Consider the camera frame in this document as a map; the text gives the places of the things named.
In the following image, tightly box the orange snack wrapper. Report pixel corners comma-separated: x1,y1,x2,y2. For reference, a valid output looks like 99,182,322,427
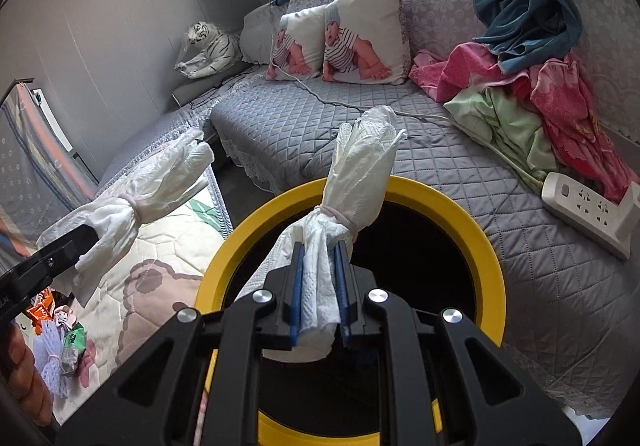
26,287,55,336

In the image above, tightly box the lavender foam net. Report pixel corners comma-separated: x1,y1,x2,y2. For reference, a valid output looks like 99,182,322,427
32,320,68,400

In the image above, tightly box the green snack wrapper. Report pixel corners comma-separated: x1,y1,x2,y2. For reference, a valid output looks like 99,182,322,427
61,322,86,377

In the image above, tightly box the white glove bundle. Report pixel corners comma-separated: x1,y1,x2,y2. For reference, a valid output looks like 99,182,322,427
37,128,215,305
240,106,406,364

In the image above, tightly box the yellow rimmed trash bin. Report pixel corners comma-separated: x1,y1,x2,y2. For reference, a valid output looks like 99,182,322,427
195,176,506,445

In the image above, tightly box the left hand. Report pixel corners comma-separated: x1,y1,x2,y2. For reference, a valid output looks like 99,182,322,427
1,323,52,426

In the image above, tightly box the cartoon patterned quilt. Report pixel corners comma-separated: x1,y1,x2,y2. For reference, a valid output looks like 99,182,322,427
16,184,232,422

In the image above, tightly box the striped sheet covered cabinet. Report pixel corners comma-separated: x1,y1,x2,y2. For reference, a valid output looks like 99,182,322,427
0,80,96,273

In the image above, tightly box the grey quilted sofa cover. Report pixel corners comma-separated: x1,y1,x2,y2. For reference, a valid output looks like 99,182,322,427
99,0,639,418

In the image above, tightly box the white power strip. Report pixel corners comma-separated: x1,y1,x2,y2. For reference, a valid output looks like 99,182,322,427
541,173,632,261

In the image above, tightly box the white charger plug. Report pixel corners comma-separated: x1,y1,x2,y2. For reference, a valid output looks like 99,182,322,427
615,183,640,242

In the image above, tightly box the grey bolster pillow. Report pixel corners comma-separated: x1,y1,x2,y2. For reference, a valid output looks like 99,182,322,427
171,61,250,106

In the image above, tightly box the pink and green blanket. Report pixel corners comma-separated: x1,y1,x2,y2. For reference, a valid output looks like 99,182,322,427
409,42,639,202

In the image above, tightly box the white tiger plush toy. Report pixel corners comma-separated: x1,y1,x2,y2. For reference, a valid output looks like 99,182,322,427
174,21,242,80

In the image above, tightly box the left baby print pillow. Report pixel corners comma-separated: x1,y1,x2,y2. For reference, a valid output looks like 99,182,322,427
266,6,326,80

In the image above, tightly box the baby print pillow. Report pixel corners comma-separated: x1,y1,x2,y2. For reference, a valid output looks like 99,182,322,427
322,0,410,85
266,6,326,80

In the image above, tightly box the right baby print pillow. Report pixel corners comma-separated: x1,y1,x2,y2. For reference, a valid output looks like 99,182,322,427
322,0,410,85

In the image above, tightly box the white power cable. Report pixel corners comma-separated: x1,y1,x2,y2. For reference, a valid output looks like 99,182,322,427
269,60,452,123

